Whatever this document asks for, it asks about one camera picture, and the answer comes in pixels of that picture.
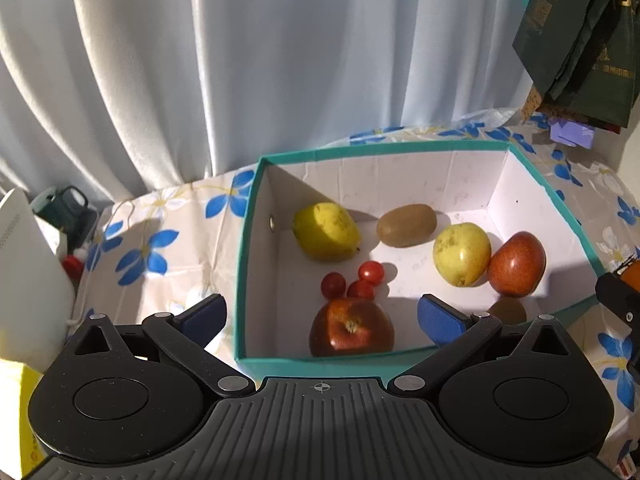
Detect round red apple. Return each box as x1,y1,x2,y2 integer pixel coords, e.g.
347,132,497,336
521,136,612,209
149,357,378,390
309,297,396,358

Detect dark green mug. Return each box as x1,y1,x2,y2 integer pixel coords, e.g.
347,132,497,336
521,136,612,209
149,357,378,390
30,186,98,233

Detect white curtain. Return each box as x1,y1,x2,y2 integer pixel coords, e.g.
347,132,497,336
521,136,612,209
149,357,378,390
0,0,536,206

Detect dark green hanging bags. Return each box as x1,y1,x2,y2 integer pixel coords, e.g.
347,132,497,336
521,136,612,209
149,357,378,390
512,0,640,133

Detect oblong red apple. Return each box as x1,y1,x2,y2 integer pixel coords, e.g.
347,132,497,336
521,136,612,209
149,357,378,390
487,231,547,297

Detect purple box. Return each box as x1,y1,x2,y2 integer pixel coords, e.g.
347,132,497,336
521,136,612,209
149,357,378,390
550,117,596,149

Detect yellow cardboard box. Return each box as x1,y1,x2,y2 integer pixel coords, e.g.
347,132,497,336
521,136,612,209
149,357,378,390
0,360,46,480

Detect large brown kiwi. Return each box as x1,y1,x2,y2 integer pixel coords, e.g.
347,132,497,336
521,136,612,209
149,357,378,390
376,204,437,248

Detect blue floral tablecloth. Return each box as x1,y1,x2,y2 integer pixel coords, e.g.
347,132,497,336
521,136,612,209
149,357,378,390
75,110,640,461

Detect orange tangerine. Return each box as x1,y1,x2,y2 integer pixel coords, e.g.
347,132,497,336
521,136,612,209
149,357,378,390
620,262,640,293

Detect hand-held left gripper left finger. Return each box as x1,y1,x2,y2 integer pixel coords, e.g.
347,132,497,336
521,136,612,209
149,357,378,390
75,294,256,398

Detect spotted yellow pear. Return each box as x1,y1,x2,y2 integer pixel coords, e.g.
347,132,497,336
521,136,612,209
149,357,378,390
292,202,362,262

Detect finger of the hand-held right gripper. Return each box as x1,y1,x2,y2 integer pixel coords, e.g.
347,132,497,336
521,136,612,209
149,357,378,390
595,271,640,335

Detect smooth yellow pear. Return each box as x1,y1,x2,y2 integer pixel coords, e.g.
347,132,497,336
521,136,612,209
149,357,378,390
432,222,492,288

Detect teal cardboard box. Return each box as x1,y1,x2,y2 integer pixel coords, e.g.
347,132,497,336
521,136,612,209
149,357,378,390
234,140,604,378

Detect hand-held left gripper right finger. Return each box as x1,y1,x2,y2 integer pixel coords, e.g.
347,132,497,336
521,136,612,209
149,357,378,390
387,294,573,396

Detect small brown kiwi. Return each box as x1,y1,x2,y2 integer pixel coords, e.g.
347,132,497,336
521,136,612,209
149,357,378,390
487,297,527,326

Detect white plastic appliance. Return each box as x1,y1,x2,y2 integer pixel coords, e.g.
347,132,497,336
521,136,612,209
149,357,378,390
0,187,76,366

